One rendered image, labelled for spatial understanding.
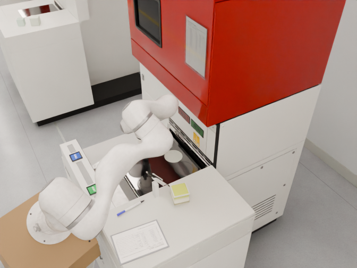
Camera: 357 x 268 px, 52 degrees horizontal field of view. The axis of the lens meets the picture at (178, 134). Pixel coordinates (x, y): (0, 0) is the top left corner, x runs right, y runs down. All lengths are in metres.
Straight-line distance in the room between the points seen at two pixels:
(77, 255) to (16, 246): 0.24
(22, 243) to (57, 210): 0.41
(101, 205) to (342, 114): 2.35
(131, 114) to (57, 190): 0.36
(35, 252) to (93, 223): 0.44
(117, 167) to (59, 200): 0.21
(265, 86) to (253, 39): 0.29
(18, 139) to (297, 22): 2.83
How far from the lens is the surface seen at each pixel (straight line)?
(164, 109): 1.38
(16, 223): 1.59
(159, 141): 1.31
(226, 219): 1.64
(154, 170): 1.91
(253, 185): 2.26
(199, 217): 1.64
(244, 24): 1.50
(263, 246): 2.76
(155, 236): 1.58
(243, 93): 1.69
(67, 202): 1.19
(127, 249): 1.56
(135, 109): 1.31
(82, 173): 1.88
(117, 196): 1.84
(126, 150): 1.26
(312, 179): 3.29
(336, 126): 3.25
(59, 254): 1.61
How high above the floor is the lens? 2.28
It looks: 40 degrees down
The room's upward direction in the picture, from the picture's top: straight up
